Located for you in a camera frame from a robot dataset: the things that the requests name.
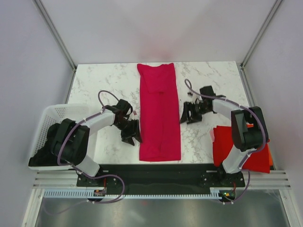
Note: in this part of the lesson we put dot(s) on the aluminium corner post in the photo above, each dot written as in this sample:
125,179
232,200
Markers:
51,26
265,25

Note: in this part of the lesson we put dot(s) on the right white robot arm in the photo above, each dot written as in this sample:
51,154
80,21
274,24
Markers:
248,128

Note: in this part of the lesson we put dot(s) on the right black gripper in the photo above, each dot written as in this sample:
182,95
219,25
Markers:
189,107

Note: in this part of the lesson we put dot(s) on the white plastic basket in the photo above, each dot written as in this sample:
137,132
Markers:
51,115

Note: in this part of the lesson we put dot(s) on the folded red t shirt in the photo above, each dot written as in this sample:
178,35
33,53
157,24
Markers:
222,145

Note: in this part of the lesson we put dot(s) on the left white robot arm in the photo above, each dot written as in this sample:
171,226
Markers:
71,141

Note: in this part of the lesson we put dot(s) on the black t shirt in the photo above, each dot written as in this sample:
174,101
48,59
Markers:
43,156

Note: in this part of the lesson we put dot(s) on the folded orange t shirt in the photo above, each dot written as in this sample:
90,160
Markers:
270,158

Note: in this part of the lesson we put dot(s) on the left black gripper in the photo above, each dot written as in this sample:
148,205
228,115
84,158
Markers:
134,132

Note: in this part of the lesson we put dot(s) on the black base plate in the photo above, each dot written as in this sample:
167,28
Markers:
162,178

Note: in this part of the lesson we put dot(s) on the right aluminium corner post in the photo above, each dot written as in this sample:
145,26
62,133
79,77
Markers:
265,25

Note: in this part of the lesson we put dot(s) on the magenta t shirt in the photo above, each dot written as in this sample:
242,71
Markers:
159,114

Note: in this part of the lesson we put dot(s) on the grey slotted cable duct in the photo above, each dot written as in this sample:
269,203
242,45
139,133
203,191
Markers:
89,193

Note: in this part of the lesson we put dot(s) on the aluminium rail frame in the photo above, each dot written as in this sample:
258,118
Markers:
262,202

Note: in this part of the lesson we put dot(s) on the left aluminium corner post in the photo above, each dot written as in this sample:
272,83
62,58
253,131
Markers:
51,26

